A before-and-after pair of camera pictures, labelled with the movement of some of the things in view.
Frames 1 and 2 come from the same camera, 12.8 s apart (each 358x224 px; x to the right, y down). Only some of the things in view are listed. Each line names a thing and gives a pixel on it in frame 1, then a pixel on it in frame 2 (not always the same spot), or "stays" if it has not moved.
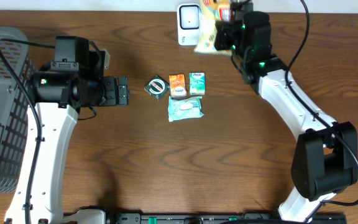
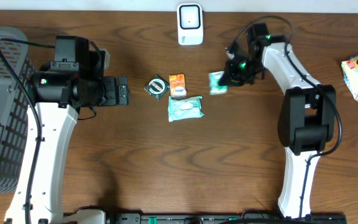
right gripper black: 221,30 → 228,78
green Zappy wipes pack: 184,107 stays
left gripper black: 111,84 stays
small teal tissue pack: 197,83 → 214,88
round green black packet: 157,87 stays
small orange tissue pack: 177,85 stays
